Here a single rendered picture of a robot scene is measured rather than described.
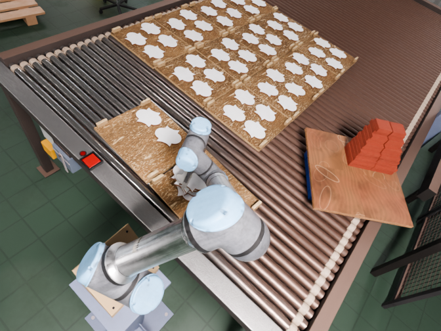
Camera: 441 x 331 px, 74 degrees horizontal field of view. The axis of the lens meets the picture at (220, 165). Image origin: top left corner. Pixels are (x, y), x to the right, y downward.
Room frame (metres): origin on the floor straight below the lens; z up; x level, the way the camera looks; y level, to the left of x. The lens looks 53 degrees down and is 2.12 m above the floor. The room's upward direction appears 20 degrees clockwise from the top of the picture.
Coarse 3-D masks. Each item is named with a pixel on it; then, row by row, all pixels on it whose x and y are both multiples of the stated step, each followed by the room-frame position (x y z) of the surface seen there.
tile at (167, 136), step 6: (156, 132) 0.93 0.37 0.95; (162, 132) 0.94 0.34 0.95; (168, 132) 0.96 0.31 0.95; (174, 132) 0.97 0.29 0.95; (162, 138) 0.91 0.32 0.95; (168, 138) 0.92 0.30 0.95; (174, 138) 0.93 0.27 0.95; (180, 138) 0.95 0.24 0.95; (168, 144) 0.88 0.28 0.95; (174, 144) 0.90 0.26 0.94
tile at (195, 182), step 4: (180, 172) 0.71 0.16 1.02; (192, 176) 0.71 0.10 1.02; (196, 176) 0.72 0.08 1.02; (192, 180) 0.69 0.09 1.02; (196, 180) 0.70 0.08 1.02; (200, 180) 0.70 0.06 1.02; (180, 184) 0.65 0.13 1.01; (188, 184) 0.66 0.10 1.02; (192, 184) 0.67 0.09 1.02; (196, 184) 0.68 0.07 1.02; (200, 184) 0.68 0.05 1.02; (204, 184) 0.69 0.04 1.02; (192, 188) 0.65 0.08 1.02; (196, 188) 0.65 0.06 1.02; (200, 188) 0.66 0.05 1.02
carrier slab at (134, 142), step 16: (128, 112) 1.00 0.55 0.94; (160, 112) 1.08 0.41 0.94; (96, 128) 0.83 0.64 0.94; (112, 128) 0.86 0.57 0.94; (128, 128) 0.90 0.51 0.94; (144, 128) 0.94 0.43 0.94; (176, 128) 1.01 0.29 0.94; (112, 144) 0.77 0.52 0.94; (128, 144) 0.80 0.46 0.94; (144, 144) 0.84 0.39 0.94; (160, 144) 0.87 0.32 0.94; (128, 160) 0.72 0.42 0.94; (144, 160) 0.75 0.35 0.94; (160, 160) 0.78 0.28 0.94; (144, 176) 0.67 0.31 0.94
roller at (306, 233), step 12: (84, 48) 1.37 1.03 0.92; (96, 60) 1.32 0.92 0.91; (108, 72) 1.27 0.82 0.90; (132, 84) 1.22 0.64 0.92; (144, 96) 1.17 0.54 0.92; (216, 156) 0.94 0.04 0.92; (228, 168) 0.90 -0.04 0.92; (240, 180) 0.86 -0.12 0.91; (252, 192) 0.82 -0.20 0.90; (276, 204) 0.79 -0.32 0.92; (288, 216) 0.75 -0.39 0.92; (300, 228) 0.71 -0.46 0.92; (312, 240) 0.67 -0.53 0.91; (324, 252) 0.64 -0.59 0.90; (336, 252) 0.65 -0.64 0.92
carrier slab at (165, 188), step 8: (208, 152) 0.93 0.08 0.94; (216, 160) 0.90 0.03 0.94; (224, 168) 0.87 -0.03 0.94; (168, 176) 0.71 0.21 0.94; (232, 176) 0.84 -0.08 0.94; (152, 184) 0.65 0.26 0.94; (160, 184) 0.66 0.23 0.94; (168, 184) 0.67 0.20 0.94; (232, 184) 0.80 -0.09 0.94; (240, 184) 0.82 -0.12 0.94; (160, 192) 0.62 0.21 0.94; (168, 192) 0.63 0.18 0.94; (176, 192) 0.65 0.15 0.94; (240, 192) 0.77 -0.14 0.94; (248, 192) 0.78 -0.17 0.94; (168, 200) 0.60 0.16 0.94; (176, 200) 0.61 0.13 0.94; (184, 200) 0.62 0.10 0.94; (248, 200) 0.74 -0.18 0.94; (256, 200) 0.76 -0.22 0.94; (176, 208) 0.57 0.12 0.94; (184, 208) 0.59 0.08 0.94; (256, 208) 0.72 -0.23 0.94
